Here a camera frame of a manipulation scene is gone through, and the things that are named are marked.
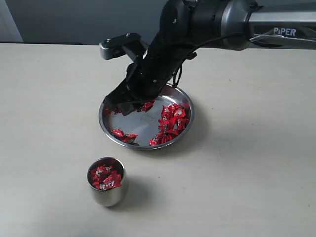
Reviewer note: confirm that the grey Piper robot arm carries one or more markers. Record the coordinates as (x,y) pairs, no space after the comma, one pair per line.
(245,22)

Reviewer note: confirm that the red wrapped candy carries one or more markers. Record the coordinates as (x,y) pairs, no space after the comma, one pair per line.
(129,138)
(178,112)

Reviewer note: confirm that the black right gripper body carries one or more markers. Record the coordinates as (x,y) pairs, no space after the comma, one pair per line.
(184,27)

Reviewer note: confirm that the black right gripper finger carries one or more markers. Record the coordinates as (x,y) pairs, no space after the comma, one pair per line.
(111,101)
(127,106)

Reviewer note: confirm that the round steel plate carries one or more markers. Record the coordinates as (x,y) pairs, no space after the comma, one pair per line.
(152,122)

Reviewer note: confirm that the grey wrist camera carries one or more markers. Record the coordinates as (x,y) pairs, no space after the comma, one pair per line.
(130,44)

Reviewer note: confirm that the stainless steel cup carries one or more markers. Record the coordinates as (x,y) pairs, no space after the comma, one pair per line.
(112,197)

